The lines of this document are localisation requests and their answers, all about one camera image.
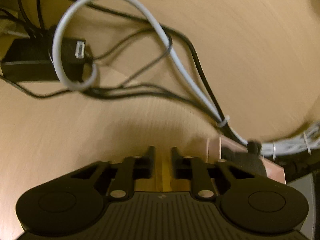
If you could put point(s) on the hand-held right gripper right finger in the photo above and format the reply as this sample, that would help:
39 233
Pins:
174 162

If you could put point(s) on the black power adapter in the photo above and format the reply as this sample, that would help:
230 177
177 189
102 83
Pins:
32 60

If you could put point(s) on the pink storage box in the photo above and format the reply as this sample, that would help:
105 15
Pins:
272 172

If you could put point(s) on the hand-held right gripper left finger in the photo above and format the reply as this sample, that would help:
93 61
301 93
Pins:
151 162

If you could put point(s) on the white zip tie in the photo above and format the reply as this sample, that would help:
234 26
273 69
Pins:
223 122

